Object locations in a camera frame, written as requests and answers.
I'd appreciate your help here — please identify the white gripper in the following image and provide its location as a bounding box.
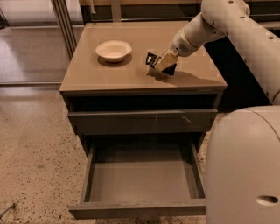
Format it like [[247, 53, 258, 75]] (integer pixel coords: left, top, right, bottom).
[[154, 13, 225, 72]]

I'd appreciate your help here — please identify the black rxbar chocolate wrapper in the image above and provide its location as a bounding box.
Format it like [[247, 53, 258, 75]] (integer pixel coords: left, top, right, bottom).
[[145, 52, 175, 76]]

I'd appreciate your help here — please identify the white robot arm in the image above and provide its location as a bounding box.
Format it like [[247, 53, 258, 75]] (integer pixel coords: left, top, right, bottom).
[[152, 0, 280, 224]]

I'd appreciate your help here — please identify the grey drawer cabinet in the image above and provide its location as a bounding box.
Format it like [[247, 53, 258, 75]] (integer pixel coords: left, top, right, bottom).
[[60, 22, 227, 149]]

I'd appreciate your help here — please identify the closed upper drawer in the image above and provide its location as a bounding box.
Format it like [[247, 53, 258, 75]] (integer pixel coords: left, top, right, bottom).
[[68, 108, 217, 135]]

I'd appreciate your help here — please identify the open middle drawer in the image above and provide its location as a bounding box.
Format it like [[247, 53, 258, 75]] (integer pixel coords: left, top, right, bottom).
[[68, 143, 206, 220]]

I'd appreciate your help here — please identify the white bowl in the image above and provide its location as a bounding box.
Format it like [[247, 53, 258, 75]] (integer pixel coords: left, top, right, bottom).
[[95, 40, 132, 63]]

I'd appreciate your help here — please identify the metal shelf frame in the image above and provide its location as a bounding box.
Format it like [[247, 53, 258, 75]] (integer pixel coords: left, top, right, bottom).
[[78, 0, 280, 30]]

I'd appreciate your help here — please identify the aluminium door frame post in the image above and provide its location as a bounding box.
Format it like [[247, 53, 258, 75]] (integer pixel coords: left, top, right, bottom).
[[51, 0, 77, 60]]

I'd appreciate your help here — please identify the grey cable on floor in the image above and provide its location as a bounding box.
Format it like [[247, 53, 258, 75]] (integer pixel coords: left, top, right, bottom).
[[0, 202, 16, 219]]

